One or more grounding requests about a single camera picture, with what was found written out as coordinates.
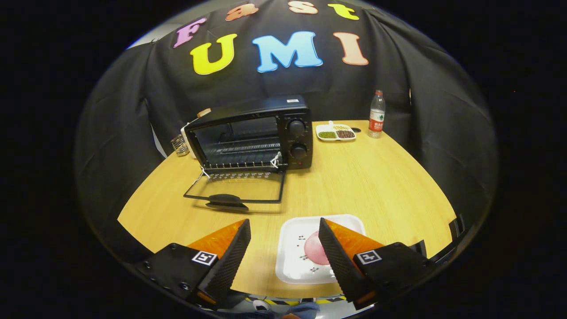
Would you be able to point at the person's blue clothing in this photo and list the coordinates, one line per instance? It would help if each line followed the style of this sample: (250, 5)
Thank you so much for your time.
(305, 310)

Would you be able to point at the white bread toaster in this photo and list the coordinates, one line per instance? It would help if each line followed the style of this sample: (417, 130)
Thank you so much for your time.
(182, 132)

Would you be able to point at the pink ham slice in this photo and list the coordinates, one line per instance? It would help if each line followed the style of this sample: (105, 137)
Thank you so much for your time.
(315, 250)

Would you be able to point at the clear water bottle red label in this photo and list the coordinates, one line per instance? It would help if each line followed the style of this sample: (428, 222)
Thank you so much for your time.
(376, 119)

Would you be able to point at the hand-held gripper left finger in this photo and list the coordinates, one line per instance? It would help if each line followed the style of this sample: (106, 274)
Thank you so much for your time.
(230, 261)

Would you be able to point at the black chair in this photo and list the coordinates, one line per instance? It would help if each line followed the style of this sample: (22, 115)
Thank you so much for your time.
(455, 228)

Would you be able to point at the white square plate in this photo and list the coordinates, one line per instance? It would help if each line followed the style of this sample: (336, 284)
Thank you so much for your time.
(292, 257)

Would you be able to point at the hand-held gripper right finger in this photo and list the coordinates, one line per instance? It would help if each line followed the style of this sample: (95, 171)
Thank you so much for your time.
(336, 261)

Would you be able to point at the black toaster oven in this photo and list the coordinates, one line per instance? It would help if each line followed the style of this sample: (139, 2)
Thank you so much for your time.
(266, 108)

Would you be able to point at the white divided dish with beans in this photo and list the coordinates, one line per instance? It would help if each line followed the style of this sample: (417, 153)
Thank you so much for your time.
(321, 128)

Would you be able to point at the black backdrop cloth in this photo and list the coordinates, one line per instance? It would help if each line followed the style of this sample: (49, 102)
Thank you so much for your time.
(421, 133)

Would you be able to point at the brown bread slice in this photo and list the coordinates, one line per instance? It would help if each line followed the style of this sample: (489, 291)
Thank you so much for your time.
(204, 112)

